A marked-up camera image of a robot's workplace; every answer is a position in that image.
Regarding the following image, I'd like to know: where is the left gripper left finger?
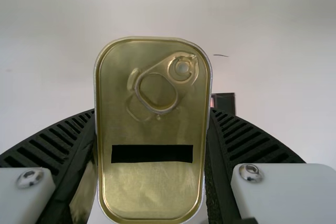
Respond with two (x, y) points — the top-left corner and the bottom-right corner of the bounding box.
(0, 108), (99, 224)

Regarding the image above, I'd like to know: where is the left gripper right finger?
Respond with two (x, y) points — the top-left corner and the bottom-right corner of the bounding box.
(203, 107), (336, 224)

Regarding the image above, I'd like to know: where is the gold rectangular tin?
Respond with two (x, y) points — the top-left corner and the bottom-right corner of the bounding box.
(92, 36), (214, 222)

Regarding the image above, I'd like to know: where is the small square scanner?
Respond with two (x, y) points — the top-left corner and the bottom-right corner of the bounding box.
(211, 92), (237, 116)

